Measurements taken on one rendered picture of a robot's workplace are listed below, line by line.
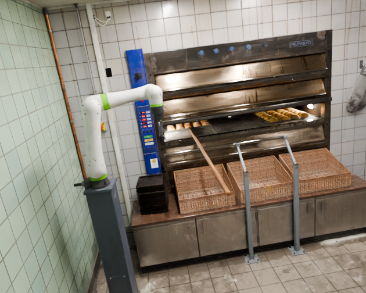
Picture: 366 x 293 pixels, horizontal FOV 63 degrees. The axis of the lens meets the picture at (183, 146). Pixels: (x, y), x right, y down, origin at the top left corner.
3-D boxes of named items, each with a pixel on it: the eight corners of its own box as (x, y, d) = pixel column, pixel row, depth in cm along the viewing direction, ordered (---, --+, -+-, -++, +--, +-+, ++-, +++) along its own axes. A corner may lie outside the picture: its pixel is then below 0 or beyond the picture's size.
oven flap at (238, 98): (160, 118, 309) (157, 100, 310) (324, 95, 321) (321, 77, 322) (160, 118, 304) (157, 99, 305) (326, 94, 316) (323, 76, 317)
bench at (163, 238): (142, 243, 348) (133, 199, 331) (338, 210, 365) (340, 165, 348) (141, 277, 295) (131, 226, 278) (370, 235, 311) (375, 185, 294)
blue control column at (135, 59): (155, 179, 531) (135, 54, 468) (164, 177, 532) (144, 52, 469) (158, 242, 347) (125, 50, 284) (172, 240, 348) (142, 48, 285)
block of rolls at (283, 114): (253, 114, 397) (253, 110, 395) (287, 109, 400) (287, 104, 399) (271, 123, 339) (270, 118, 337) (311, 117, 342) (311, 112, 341)
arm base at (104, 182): (72, 192, 214) (70, 185, 212) (78, 183, 228) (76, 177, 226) (108, 188, 214) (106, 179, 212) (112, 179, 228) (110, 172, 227)
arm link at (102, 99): (84, 117, 200) (79, 99, 196) (84, 114, 211) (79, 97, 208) (111, 110, 204) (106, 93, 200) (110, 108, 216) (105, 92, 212)
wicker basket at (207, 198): (175, 193, 333) (172, 170, 325) (225, 185, 337) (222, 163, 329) (179, 215, 287) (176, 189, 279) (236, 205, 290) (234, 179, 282)
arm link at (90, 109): (86, 182, 194) (79, 100, 181) (86, 174, 209) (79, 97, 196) (107, 179, 198) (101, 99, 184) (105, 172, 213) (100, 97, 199)
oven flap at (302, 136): (167, 165, 324) (164, 146, 325) (324, 141, 336) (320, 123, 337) (167, 165, 319) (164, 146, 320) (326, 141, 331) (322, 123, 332)
